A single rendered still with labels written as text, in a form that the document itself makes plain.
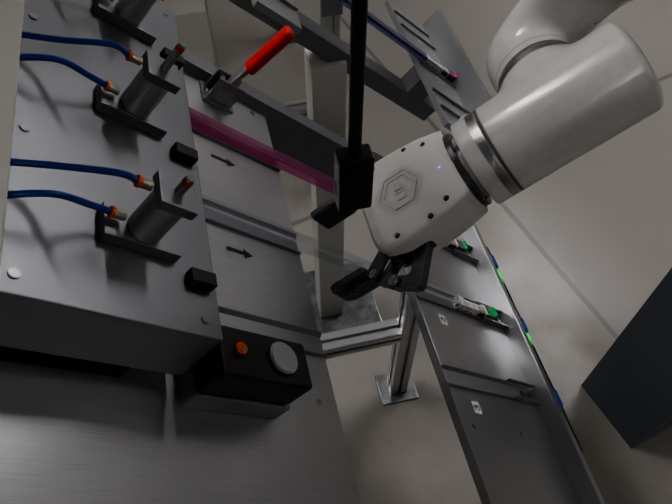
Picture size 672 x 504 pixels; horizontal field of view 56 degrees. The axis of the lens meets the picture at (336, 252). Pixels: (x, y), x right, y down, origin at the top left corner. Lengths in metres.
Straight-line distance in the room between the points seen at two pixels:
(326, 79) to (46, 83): 0.68
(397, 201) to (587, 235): 1.44
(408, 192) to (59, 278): 0.33
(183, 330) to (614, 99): 0.37
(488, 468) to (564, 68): 0.38
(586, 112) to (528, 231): 1.40
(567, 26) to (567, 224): 1.39
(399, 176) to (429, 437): 1.05
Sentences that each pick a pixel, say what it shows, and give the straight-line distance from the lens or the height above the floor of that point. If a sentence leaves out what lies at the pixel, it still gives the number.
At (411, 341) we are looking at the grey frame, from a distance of 1.35.
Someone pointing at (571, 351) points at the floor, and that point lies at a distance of 1.75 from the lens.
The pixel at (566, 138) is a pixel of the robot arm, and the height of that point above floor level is 1.11.
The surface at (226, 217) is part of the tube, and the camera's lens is 0.55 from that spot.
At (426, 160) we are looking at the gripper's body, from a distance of 0.58.
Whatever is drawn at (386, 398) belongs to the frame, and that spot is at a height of 0.01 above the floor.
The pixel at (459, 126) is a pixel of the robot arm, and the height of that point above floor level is 1.08.
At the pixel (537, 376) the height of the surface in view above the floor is 0.73.
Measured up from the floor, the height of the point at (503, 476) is 0.82.
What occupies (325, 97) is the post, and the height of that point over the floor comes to 0.75.
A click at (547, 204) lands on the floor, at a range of 2.02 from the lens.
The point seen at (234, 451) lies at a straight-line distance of 0.44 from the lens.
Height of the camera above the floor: 1.47
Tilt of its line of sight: 54 degrees down
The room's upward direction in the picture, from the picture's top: straight up
